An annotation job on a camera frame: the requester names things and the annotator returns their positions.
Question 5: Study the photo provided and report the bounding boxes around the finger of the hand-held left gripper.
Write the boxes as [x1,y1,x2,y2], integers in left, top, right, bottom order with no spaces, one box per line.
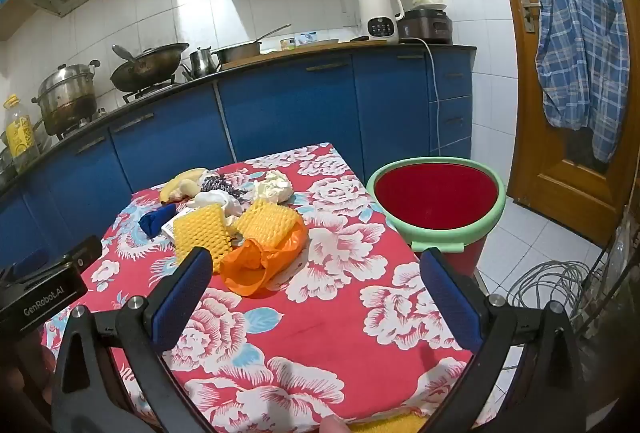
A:
[60,235,104,270]

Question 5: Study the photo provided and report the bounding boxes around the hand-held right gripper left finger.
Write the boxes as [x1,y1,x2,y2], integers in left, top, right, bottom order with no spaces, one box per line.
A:
[51,246,221,433]

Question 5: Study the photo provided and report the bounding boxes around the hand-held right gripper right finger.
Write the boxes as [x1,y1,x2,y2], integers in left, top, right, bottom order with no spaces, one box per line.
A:
[419,247,596,433]

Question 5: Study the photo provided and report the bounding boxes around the orange plastic bag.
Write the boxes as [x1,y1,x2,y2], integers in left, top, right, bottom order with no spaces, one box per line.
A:
[219,213,308,298]

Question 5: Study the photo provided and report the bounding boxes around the yellow foam fruit net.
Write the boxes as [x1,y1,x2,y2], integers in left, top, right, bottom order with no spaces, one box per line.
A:
[232,198,298,244]
[172,204,233,274]

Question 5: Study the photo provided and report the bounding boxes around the blue plastic wrapper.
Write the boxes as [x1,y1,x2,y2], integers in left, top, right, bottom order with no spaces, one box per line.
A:
[139,206,177,236]

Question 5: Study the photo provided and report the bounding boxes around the red bucket with green rim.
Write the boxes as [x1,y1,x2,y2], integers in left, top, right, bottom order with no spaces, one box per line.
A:
[366,156,507,276]

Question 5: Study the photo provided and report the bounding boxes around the white plastic bag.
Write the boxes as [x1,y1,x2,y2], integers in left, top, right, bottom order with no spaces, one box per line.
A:
[187,190,246,219]

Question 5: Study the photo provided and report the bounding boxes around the steel wool scrubber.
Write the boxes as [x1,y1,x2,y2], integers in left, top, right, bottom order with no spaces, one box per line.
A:
[200,173,246,199]

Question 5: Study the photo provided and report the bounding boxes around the white tissue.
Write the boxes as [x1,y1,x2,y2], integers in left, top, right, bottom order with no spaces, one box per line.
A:
[250,170,293,204]

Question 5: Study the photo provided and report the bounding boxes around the yellow banana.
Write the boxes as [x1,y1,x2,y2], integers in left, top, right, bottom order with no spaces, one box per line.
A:
[159,168,210,204]

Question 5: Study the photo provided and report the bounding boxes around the red floral tablecloth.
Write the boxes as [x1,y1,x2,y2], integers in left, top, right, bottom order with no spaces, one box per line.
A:
[40,142,506,433]

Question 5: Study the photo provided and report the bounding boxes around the yellow cooking oil bottle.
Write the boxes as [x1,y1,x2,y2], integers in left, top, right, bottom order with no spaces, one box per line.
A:
[2,94,41,174]

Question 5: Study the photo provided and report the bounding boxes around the steel steamer pot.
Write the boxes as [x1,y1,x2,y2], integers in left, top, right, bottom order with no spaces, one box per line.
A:
[31,60,101,136]

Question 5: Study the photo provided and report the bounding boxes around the wooden door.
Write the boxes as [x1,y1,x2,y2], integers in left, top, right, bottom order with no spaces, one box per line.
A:
[487,0,640,246]

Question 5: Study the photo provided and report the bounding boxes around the gas stove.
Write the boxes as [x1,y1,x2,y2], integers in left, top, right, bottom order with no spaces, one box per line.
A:
[122,80,181,104]

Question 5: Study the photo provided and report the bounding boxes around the dark wok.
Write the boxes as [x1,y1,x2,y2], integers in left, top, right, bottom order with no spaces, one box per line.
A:
[110,43,190,93]

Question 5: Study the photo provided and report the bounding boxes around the blue kitchen base cabinet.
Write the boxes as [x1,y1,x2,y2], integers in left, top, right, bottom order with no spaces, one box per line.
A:
[0,46,476,274]

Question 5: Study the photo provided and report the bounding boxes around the small steel kettle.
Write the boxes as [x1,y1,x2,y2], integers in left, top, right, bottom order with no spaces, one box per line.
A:
[181,47,221,81]

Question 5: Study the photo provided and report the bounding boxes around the dark rice cooker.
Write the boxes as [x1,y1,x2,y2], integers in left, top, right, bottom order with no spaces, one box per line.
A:
[400,8,453,45]

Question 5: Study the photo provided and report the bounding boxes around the blue plaid shirt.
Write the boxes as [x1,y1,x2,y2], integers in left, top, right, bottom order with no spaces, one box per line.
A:
[510,0,632,164]

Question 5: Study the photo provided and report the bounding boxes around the white electric kettle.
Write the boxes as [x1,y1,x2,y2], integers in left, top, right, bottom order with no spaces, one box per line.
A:
[351,0,405,45]

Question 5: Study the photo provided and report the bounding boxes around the grey coiled cable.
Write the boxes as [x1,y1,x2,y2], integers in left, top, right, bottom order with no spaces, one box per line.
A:
[506,260,601,329]

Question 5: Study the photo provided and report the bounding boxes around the white power cable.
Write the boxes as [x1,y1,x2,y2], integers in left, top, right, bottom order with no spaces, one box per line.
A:
[417,37,443,154]

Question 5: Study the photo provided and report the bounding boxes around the metal pan with long handle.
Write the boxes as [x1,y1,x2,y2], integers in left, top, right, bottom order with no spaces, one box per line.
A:
[212,24,292,64]

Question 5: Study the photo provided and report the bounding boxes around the metal door handle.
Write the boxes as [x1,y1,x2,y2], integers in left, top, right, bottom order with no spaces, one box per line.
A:
[519,0,542,33]

